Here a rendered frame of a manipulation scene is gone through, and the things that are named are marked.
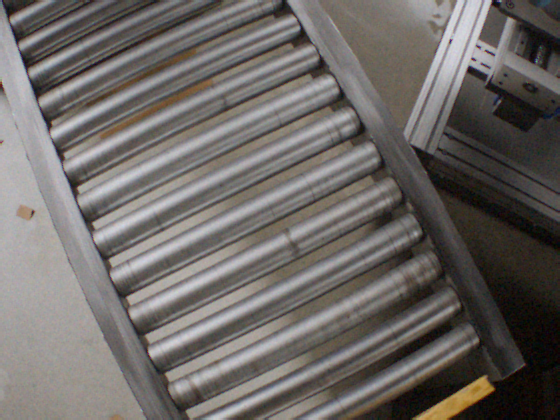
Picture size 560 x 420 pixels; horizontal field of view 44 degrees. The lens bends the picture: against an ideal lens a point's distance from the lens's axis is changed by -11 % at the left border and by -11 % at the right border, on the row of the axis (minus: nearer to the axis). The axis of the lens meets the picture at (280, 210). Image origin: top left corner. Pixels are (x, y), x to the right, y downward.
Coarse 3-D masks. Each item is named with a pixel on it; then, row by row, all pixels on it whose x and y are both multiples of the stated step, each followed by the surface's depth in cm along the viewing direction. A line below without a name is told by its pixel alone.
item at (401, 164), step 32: (288, 0) 123; (320, 32) 122; (352, 64) 121; (352, 96) 119; (384, 128) 118; (384, 160) 117; (416, 160) 117; (416, 192) 115; (448, 224) 114; (448, 256) 113; (480, 288) 112; (480, 320) 110; (480, 352) 113; (512, 352) 109
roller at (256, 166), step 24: (336, 120) 118; (288, 144) 117; (312, 144) 117; (336, 144) 119; (216, 168) 117; (240, 168) 115; (264, 168) 116; (288, 168) 118; (168, 192) 115; (192, 192) 114; (216, 192) 115; (240, 192) 117; (144, 216) 113; (168, 216) 114; (192, 216) 116; (96, 240) 112; (120, 240) 113; (144, 240) 115
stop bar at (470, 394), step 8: (488, 376) 106; (472, 384) 106; (480, 384) 106; (488, 384) 106; (456, 392) 107; (464, 392) 106; (472, 392) 106; (480, 392) 106; (488, 392) 106; (448, 400) 105; (456, 400) 105; (464, 400) 105; (472, 400) 105; (432, 408) 105; (440, 408) 105; (448, 408) 105; (456, 408) 105; (464, 408) 105; (424, 416) 105; (432, 416) 105; (440, 416) 105; (448, 416) 105
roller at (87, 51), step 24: (168, 0) 123; (192, 0) 123; (216, 0) 125; (120, 24) 122; (144, 24) 122; (168, 24) 124; (72, 48) 120; (96, 48) 121; (120, 48) 123; (48, 72) 119; (72, 72) 122
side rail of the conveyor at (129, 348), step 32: (0, 0) 123; (0, 32) 121; (0, 64) 119; (32, 96) 118; (32, 128) 116; (32, 160) 115; (64, 192) 114; (64, 224) 112; (96, 256) 111; (96, 288) 110; (96, 320) 109; (128, 320) 109; (128, 352) 108; (128, 384) 107; (160, 384) 107; (160, 416) 105
